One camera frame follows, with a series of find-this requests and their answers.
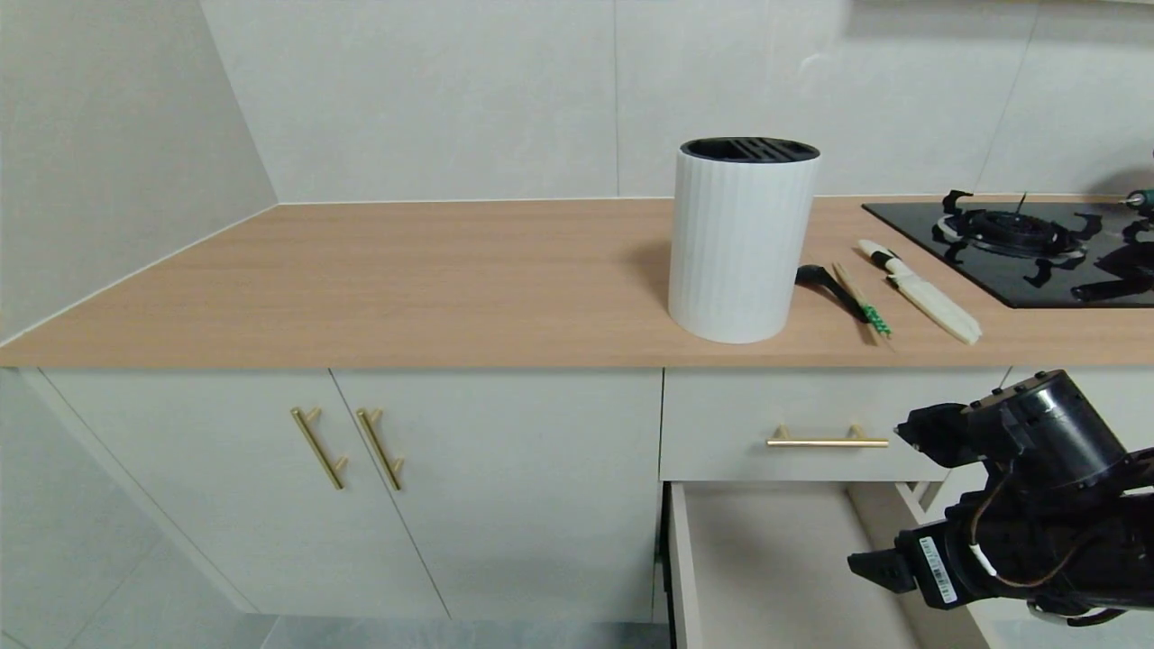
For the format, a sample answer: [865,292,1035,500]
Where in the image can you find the black gas hob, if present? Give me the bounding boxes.
[861,189,1154,310]

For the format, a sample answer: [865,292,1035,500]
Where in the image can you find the white ceramic knife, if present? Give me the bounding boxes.
[856,239,984,346]

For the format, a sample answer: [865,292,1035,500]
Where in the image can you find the wooden counter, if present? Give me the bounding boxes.
[0,197,1154,649]

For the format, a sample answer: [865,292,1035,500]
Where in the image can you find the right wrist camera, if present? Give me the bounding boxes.
[894,402,1000,469]

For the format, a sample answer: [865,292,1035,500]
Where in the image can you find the white ribbed utensil holder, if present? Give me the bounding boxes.
[668,137,821,344]

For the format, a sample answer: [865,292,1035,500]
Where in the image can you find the white drawer with gold handle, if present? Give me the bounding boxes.
[659,368,1016,483]

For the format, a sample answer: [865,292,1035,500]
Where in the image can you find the white cabinet door gold handle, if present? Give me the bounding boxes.
[331,370,664,624]
[41,370,449,619]

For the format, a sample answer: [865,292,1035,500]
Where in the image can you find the black spoon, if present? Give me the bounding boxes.
[795,264,872,324]

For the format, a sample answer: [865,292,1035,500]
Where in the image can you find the open white drawer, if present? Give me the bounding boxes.
[666,481,1154,649]

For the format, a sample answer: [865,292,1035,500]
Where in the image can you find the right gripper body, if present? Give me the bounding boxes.
[847,519,1003,614]

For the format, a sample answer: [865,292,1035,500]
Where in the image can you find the wooden chopstick with green end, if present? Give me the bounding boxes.
[838,267,894,341]
[831,262,888,335]

